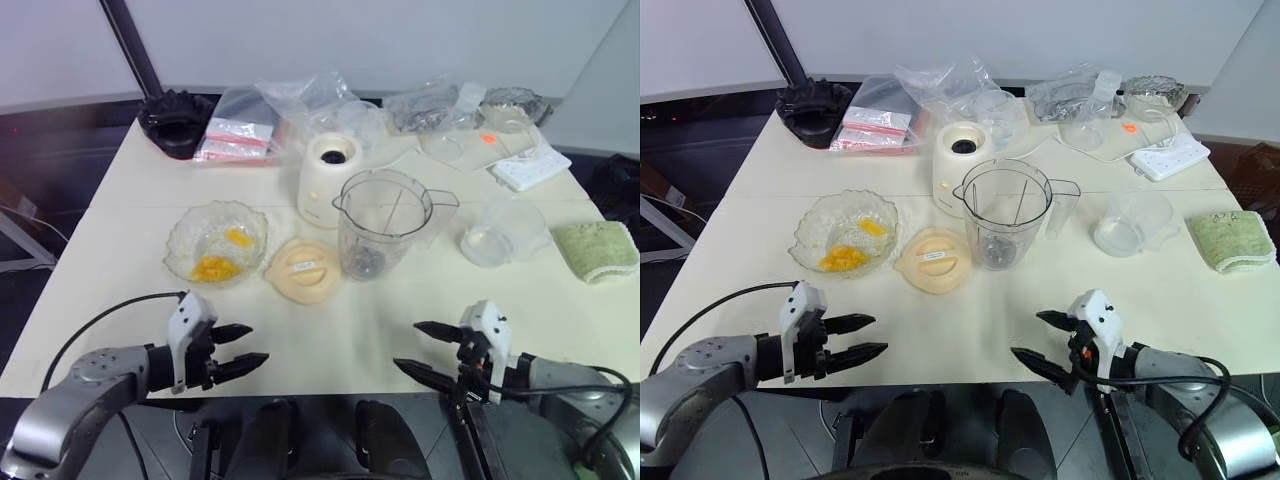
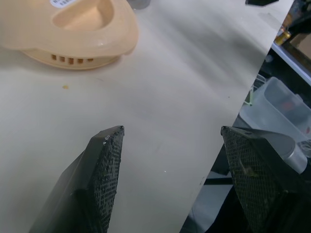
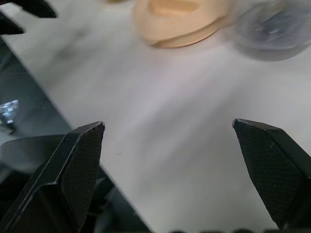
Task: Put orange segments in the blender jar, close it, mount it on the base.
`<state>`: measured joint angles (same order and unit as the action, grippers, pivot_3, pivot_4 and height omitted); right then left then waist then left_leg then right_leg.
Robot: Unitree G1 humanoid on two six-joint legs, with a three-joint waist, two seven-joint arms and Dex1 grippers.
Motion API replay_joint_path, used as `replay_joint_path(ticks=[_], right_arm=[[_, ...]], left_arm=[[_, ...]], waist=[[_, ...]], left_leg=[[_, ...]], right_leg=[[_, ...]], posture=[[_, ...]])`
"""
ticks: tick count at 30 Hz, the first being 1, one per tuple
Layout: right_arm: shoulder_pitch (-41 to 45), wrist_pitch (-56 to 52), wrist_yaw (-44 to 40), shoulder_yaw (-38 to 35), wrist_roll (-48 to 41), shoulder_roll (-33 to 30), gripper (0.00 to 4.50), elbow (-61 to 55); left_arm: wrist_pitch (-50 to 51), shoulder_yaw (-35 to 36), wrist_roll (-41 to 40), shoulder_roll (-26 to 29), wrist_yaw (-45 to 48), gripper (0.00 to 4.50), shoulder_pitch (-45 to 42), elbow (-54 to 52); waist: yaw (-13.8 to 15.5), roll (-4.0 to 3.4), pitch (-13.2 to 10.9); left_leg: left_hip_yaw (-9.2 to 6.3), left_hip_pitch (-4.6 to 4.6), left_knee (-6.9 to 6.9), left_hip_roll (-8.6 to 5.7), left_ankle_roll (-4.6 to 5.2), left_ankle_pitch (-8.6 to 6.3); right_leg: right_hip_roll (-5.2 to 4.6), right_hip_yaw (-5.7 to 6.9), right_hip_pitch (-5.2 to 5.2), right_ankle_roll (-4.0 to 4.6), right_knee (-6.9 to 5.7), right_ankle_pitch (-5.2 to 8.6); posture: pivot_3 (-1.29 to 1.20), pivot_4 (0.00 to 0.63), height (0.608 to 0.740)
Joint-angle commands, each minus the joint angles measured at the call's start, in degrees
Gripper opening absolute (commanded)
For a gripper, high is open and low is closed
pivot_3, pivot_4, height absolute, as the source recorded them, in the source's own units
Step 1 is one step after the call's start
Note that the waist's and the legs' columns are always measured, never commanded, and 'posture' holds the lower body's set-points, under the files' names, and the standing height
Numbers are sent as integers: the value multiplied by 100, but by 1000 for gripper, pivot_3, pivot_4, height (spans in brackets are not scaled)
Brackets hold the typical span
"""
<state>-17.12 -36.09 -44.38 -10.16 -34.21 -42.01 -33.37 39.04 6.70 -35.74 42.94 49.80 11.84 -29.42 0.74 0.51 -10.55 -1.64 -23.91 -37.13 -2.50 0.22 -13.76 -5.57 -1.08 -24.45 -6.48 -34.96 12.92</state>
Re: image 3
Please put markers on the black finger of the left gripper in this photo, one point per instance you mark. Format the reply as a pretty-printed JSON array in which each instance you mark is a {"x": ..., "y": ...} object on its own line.
[
  {"x": 9, "y": 25},
  {"x": 39, "y": 8}
]

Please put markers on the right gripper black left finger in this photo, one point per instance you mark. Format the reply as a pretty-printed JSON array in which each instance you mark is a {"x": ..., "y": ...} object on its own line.
[{"x": 60, "y": 194}]

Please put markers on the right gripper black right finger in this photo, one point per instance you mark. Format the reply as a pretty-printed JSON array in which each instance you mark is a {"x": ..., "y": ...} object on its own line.
[{"x": 274, "y": 174}]

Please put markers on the cream blender lid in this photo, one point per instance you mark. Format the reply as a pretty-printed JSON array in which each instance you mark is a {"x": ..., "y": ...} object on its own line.
[{"x": 150, "y": 24}]

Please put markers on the shiny clear glass object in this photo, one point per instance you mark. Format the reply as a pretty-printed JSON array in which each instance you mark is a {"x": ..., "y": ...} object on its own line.
[{"x": 9, "y": 111}]

